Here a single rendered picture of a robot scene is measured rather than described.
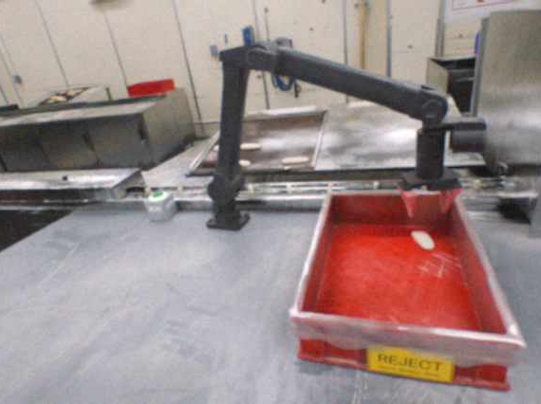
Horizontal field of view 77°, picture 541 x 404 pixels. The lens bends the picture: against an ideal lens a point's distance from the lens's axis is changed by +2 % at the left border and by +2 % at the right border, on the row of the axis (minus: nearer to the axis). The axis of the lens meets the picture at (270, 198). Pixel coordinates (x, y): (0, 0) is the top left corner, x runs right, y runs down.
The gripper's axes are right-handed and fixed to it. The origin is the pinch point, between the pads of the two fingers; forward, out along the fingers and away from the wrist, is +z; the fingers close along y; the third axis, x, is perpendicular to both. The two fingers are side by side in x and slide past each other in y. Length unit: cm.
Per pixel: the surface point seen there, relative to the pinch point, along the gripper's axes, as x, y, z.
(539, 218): -3.0, 23.8, 4.1
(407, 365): -34.9, -17.3, 5.8
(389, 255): -3.7, -9.9, 8.6
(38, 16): 508, -368, -126
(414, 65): 344, 129, 11
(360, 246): 1.5, -15.6, 8.4
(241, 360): -28, -44, 9
